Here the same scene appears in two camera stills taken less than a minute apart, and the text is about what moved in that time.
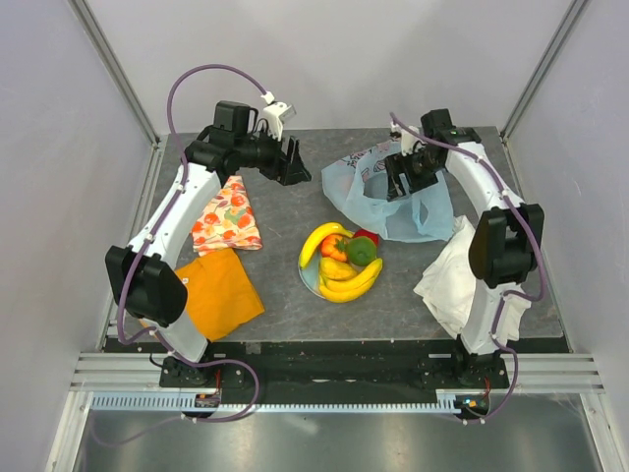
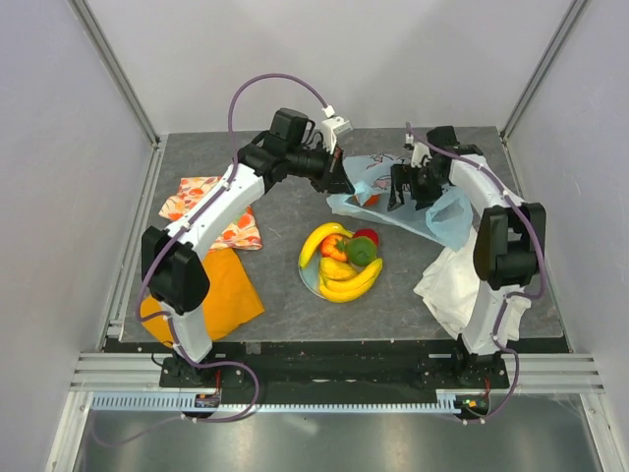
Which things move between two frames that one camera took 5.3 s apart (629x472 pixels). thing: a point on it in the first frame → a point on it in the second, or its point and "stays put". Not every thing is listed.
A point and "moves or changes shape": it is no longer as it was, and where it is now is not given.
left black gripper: [296, 171] → [332, 178]
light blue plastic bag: [358, 181] moves or changes shape
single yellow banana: [317, 234] stays put
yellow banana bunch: [347, 289] stays put
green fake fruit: [362, 251] stays put
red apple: [368, 233] stays put
